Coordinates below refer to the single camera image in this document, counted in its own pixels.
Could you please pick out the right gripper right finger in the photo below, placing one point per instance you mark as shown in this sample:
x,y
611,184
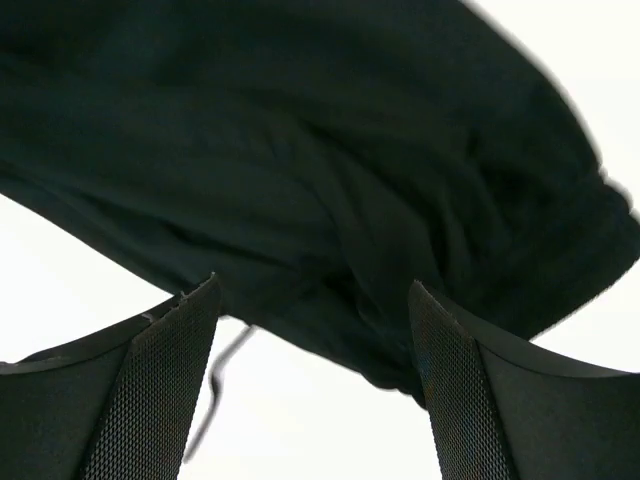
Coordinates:
x,y
502,407

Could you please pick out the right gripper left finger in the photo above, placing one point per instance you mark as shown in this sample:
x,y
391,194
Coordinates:
x,y
116,404

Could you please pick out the black shorts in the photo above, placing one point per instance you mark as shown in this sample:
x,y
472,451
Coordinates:
x,y
319,157

